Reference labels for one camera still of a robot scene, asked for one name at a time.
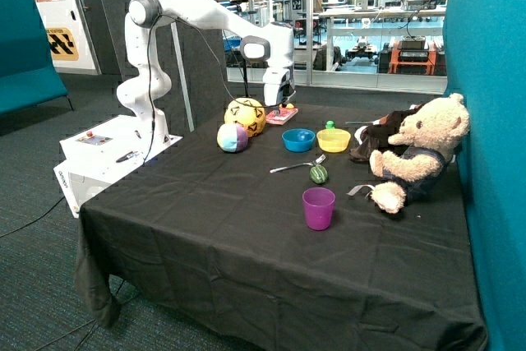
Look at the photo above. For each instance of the teal partition panel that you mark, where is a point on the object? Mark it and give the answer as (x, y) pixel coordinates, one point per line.
(485, 61)

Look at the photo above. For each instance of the small blue ball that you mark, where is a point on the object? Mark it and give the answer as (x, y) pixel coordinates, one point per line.
(303, 135)

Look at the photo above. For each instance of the purple plastic cup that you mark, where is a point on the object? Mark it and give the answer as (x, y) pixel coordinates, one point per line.
(318, 205)

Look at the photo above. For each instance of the yellow black soccer ball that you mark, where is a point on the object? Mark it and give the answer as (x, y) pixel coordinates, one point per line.
(247, 112)

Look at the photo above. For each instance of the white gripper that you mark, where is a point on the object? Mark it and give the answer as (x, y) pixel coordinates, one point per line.
(279, 87)

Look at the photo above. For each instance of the dark brown cloth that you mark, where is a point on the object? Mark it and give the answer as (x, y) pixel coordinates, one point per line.
(375, 136)

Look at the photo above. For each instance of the green toy pepper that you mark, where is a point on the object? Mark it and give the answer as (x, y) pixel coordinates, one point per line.
(318, 174)

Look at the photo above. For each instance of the beige teddy bear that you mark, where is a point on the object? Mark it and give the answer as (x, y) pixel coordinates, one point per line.
(431, 136)

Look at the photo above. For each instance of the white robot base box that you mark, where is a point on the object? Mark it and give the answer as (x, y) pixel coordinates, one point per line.
(90, 156)

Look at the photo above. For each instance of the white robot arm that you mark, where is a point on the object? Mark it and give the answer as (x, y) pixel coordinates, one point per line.
(272, 43)

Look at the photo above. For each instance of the yellow plastic bowl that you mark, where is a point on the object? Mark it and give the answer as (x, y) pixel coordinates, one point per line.
(333, 140)

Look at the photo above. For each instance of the silver metal fork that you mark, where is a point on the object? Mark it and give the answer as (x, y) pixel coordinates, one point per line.
(315, 162)

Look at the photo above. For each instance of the teal sofa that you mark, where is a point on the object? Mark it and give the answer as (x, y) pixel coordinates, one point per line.
(28, 76)

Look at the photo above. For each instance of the blue plastic bowl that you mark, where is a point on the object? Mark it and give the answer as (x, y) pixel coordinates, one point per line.
(291, 143)

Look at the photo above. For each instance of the pastel multicolour soft ball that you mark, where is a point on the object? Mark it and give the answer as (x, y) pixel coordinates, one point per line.
(232, 137)

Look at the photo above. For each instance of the red book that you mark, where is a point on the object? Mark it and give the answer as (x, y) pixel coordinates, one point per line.
(285, 115)

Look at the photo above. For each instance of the black marker pen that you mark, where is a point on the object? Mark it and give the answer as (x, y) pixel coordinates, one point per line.
(127, 156)

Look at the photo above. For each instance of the black tablecloth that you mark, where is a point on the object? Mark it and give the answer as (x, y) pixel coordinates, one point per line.
(222, 239)

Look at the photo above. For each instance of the yellow black sign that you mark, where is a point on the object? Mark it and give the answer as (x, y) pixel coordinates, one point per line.
(62, 44)

